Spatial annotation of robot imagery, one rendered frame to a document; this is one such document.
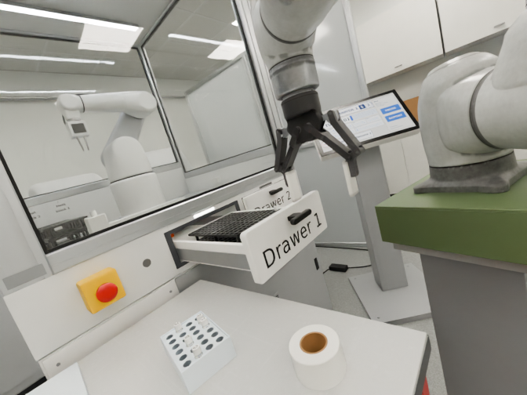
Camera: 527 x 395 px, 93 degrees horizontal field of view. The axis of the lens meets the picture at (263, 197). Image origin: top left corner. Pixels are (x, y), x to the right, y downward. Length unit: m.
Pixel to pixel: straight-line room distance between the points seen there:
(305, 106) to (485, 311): 0.61
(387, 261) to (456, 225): 1.15
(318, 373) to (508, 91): 0.50
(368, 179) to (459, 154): 0.92
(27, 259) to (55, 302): 0.11
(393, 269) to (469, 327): 0.96
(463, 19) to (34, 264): 3.85
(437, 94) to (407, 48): 3.16
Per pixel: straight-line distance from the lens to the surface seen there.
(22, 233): 0.70
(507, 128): 0.58
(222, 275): 0.88
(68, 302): 0.72
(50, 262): 0.70
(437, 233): 0.64
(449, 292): 0.81
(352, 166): 0.50
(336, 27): 2.34
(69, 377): 0.66
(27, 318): 0.71
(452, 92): 0.65
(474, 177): 0.69
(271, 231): 0.53
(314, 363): 0.37
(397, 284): 1.83
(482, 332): 0.85
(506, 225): 0.59
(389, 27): 3.91
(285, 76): 0.51
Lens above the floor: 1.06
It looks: 10 degrees down
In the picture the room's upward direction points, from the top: 17 degrees counter-clockwise
